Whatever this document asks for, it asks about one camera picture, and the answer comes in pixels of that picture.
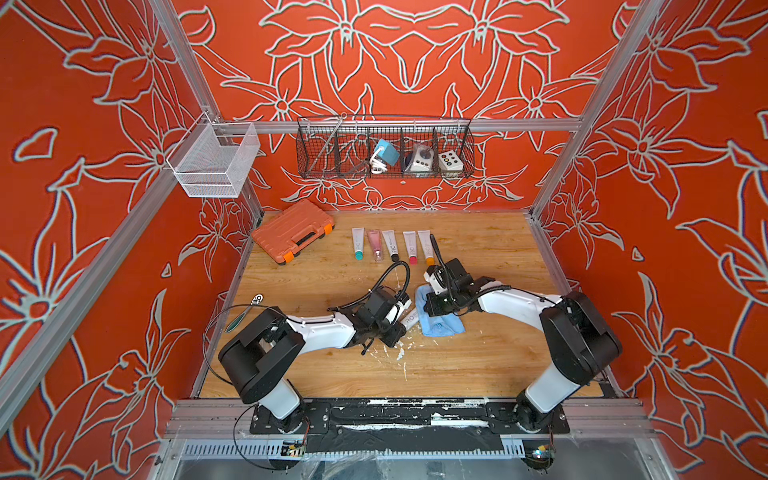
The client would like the blue microfiber cloth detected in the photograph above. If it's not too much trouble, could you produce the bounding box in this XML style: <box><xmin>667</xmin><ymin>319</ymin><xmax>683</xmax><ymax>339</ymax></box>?
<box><xmin>415</xmin><ymin>284</ymin><xmax>465</xmax><ymax>337</ymax></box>

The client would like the orange cap toothpaste tube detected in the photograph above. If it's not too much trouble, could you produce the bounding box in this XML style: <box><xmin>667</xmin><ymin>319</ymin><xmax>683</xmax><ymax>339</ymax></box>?
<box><xmin>417</xmin><ymin>230</ymin><xmax>436</xmax><ymax>266</ymax></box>

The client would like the pink cap toothpaste tube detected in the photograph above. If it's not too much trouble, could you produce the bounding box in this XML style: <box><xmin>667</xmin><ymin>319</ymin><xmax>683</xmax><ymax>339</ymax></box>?
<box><xmin>403</xmin><ymin>231</ymin><xmax>418</xmax><ymax>265</ymax></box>

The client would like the black cap white tube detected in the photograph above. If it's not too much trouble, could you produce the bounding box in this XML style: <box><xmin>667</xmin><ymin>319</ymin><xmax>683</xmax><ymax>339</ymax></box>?
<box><xmin>382</xmin><ymin>230</ymin><xmax>400</xmax><ymax>262</ymax></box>

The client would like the pink translucent tube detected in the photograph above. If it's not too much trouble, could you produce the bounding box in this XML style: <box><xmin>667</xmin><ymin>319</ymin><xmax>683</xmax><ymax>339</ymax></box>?
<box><xmin>367</xmin><ymin>229</ymin><xmax>384</xmax><ymax>262</ymax></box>

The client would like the green cap toothpaste tube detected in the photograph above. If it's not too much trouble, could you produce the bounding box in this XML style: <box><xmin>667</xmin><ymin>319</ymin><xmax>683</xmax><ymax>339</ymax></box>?
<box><xmin>352</xmin><ymin>227</ymin><xmax>365</xmax><ymax>261</ymax></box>

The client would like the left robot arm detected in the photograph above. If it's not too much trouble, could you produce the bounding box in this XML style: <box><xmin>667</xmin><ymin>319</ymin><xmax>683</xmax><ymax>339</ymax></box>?
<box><xmin>218</xmin><ymin>260</ymin><xmax>411</xmax><ymax>433</ymax></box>

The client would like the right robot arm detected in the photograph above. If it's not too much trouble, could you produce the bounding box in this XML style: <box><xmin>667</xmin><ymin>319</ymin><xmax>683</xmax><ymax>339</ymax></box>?
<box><xmin>421</xmin><ymin>234</ymin><xmax>623</xmax><ymax>434</ymax></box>

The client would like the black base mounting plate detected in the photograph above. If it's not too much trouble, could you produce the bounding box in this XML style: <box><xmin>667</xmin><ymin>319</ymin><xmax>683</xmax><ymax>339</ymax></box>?
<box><xmin>285</xmin><ymin>398</ymin><xmax>570</xmax><ymax>457</ymax></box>

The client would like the ratchet wrench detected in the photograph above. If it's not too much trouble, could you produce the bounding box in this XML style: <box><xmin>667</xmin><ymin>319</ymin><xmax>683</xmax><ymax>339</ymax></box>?
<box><xmin>225</xmin><ymin>294</ymin><xmax>264</xmax><ymax>333</ymax></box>

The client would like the orange tool case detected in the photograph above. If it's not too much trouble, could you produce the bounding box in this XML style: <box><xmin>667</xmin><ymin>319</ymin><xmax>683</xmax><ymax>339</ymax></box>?
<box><xmin>252</xmin><ymin>199</ymin><xmax>335</xmax><ymax>265</ymax></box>

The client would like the white button box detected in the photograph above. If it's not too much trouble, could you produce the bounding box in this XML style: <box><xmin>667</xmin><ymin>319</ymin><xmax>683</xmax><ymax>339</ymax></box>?
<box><xmin>438</xmin><ymin>150</ymin><xmax>464</xmax><ymax>178</ymax></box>

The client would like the white round dial device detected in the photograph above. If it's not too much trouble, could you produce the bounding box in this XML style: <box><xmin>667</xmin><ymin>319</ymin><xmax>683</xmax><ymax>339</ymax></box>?
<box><xmin>405</xmin><ymin>143</ymin><xmax>435</xmax><ymax>177</ymax></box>

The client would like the teal white charger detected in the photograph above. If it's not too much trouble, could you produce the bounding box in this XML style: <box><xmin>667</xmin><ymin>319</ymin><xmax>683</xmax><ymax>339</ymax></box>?
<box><xmin>369</xmin><ymin>139</ymin><xmax>400</xmax><ymax>175</ymax></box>

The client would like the clear plastic bin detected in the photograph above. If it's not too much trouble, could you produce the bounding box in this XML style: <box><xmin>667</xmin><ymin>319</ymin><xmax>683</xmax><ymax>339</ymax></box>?
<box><xmin>168</xmin><ymin>124</ymin><xmax>261</xmax><ymax>199</ymax></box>

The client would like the black wire basket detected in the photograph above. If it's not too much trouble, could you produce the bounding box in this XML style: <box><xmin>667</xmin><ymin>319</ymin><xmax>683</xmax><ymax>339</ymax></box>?
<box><xmin>296</xmin><ymin>114</ymin><xmax>476</xmax><ymax>180</ymax></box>

